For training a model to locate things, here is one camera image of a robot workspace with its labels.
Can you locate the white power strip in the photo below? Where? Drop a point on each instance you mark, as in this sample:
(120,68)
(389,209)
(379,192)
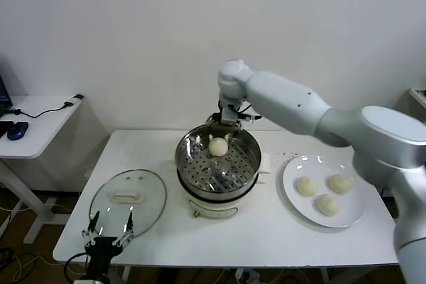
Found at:
(248,275)

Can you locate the dark laptop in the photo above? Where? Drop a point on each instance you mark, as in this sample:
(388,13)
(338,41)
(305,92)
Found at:
(3,97)

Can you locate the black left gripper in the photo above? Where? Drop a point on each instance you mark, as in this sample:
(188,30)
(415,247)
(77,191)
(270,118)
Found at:
(101,247)

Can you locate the white steamed baozi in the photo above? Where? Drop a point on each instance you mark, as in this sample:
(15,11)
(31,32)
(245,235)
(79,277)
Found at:
(217,147)
(339,183)
(306,186)
(327,205)

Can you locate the blue computer mouse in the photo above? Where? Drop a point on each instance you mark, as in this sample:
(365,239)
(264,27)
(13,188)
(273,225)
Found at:
(16,131)

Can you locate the perforated steel steamer basket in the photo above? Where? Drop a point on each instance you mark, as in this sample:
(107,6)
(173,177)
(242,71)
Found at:
(199,164)

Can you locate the white electric cooking pot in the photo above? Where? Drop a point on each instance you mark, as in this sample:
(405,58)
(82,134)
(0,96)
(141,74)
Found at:
(213,209)

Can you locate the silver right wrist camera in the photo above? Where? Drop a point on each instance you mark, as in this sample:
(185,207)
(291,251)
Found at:
(230,114)

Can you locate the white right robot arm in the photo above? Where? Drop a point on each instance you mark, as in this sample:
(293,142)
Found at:
(283,97)

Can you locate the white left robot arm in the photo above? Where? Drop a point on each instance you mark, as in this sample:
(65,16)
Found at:
(90,280)

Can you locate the small dark gadget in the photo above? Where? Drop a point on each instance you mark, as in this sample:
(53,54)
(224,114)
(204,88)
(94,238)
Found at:
(420,91)

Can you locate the white side table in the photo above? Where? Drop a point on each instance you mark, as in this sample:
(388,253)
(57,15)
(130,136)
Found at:
(420,97)
(43,137)

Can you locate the white round plate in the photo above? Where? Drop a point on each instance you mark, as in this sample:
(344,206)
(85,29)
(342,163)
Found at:
(296,211)

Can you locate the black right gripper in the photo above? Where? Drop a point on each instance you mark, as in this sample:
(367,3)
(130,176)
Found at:
(233,102)

